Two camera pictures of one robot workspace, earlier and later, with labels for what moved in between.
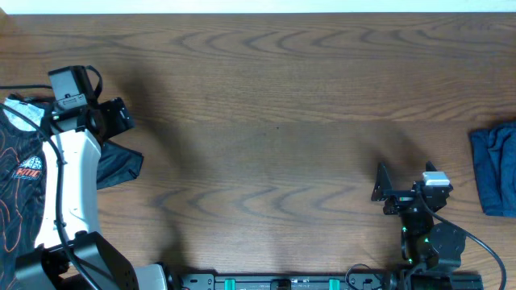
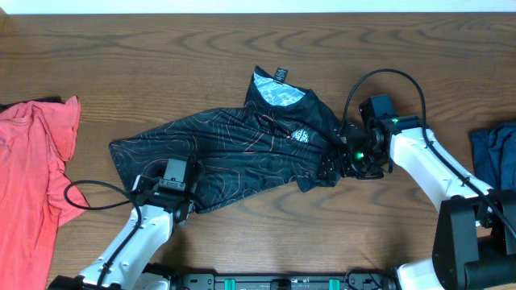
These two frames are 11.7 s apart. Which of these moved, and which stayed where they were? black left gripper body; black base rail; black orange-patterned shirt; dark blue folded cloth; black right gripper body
Moved: black left gripper body; black orange-patterned shirt; black right gripper body
Stayed: black base rail; dark blue folded cloth
